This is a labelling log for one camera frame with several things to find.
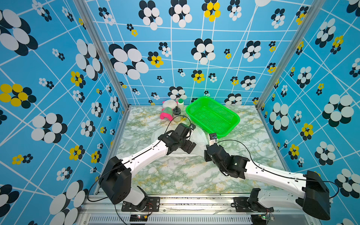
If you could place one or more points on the green plastic basket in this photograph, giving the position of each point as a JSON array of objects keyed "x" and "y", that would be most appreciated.
[{"x": 212, "y": 116}]

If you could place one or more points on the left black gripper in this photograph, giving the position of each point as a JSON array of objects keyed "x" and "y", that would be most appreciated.
[{"x": 187, "y": 147}]

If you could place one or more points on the white bottle green cap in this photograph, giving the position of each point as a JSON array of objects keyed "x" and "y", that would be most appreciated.
[{"x": 181, "y": 105}]

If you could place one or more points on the right aluminium corner post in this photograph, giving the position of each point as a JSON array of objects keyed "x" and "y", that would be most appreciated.
[{"x": 298, "y": 37}]

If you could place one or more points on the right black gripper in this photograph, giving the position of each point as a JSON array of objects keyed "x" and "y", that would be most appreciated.
[{"x": 206, "y": 158}]

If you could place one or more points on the pink green plush toy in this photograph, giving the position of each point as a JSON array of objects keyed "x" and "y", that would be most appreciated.
[{"x": 167, "y": 113}]

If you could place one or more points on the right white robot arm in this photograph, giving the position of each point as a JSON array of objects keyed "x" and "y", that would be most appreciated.
[{"x": 302, "y": 191}]

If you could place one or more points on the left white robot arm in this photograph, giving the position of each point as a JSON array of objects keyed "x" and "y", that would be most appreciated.
[{"x": 116, "y": 180}]

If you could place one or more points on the white translucent plastic bag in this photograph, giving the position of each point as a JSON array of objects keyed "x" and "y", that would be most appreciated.
[{"x": 197, "y": 136}]

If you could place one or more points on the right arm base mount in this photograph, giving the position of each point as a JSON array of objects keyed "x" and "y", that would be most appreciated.
[{"x": 250, "y": 204}]

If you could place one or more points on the left aluminium corner post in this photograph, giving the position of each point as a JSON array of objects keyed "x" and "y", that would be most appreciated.
[{"x": 91, "y": 28}]

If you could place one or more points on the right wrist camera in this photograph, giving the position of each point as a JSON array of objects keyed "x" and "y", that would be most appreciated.
[{"x": 213, "y": 139}]

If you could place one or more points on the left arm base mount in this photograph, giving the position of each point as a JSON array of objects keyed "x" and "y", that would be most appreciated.
[{"x": 148, "y": 204}]

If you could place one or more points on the clear jar black lid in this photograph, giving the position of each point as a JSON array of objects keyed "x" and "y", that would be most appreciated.
[{"x": 176, "y": 114}]

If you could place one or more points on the white round plush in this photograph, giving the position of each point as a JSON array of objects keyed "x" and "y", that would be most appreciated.
[{"x": 170, "y": 103}]

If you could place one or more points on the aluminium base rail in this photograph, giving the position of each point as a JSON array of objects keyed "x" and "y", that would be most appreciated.
[{"x": 192, "y": 209}]

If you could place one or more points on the aluminium corner post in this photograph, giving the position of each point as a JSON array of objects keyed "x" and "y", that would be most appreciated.
[
  {"x": 298, "y": 37},
  {"x": 91, "y": 28}
]

